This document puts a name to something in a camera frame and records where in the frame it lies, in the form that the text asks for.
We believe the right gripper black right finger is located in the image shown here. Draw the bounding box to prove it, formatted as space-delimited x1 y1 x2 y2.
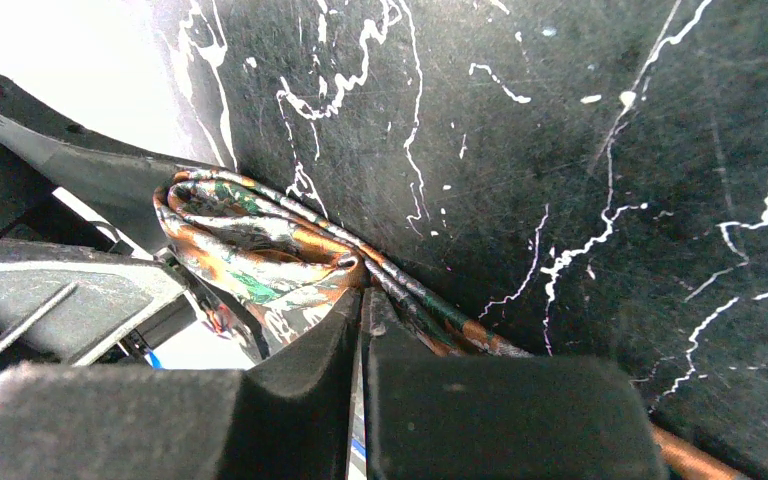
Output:
361 288 668 479

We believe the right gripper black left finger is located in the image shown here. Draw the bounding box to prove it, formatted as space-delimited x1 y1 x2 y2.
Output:
0 289 361 479

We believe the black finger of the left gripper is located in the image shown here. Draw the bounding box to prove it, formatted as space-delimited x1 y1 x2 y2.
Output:
0 240 185 366
0 75 203 253

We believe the orange grey patterned tie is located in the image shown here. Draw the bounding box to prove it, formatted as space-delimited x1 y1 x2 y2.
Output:
153 170 739 479

